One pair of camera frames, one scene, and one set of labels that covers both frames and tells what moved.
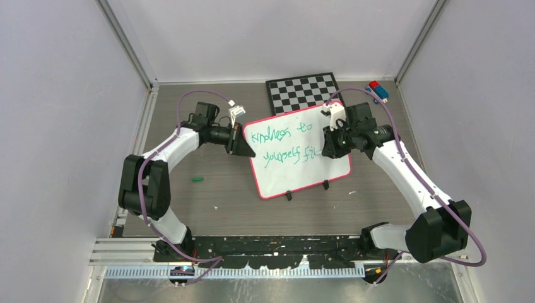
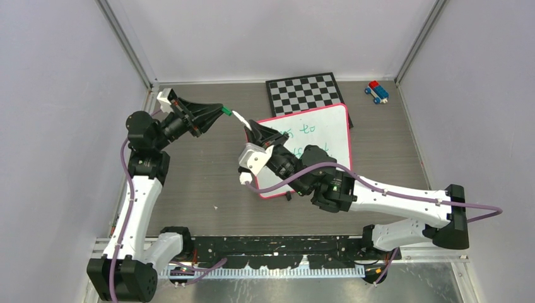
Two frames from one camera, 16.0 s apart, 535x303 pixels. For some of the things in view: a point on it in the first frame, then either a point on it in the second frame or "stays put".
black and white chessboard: [288, 95] stays put
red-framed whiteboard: [288, 153] stays put
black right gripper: [331, 149] → [267, 137]
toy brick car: [374, 86] stays put
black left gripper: [238, 144] → [198, 117]
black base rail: [281, 252] stays put
